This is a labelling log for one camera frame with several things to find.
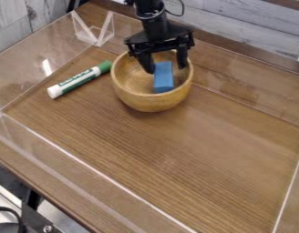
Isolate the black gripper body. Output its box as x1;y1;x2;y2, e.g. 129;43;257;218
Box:
124;12;195;56

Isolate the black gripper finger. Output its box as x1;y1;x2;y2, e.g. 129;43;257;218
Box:
137;53;156;74
176;47;187;69

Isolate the blue rectangular block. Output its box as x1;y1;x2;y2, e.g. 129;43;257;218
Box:
153;61;175;93

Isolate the brown wooden bowl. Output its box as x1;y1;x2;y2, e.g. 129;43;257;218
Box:
110;50;195;112

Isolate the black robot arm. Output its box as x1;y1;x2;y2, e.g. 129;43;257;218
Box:
124;0;195;74

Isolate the green and white marker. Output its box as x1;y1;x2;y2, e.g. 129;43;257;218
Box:
47;60;112;99

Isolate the clear acrylic front barrier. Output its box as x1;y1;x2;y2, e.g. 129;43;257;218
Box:
0;112;196;233

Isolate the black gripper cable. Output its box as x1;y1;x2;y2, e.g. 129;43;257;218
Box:
162;0;185;17

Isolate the clear acrylic corner bracket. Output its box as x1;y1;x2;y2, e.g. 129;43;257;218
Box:
70;11;114;47

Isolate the black metal base plate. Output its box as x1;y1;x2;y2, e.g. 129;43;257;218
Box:
21;203;64;233

